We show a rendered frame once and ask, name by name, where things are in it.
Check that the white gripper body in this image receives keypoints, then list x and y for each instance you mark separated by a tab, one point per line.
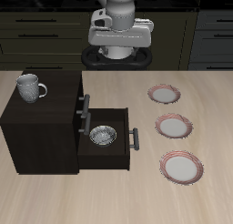
121	38

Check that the dark wooden drawer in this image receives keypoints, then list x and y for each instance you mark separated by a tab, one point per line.
103	157

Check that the dark kitchen cupboard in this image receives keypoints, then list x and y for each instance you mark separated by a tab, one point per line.
45	45

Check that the black kitchen countertop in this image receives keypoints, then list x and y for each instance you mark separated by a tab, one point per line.
45	0

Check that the grey kitchen cupboard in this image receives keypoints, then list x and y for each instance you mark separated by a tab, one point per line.
212	42

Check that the red rimmed white plate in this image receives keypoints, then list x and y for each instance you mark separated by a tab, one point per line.
181	168
174	126
164	94

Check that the dark wooden cabinet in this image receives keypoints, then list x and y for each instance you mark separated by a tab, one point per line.
39	127

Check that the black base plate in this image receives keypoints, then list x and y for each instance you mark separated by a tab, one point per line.
91	59

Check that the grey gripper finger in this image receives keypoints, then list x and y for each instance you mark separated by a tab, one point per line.
135	51
104	51

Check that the grey patterned bowl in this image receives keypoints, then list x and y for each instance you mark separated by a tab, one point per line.
103	136

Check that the grey white mug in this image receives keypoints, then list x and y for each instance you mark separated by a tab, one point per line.
28	89

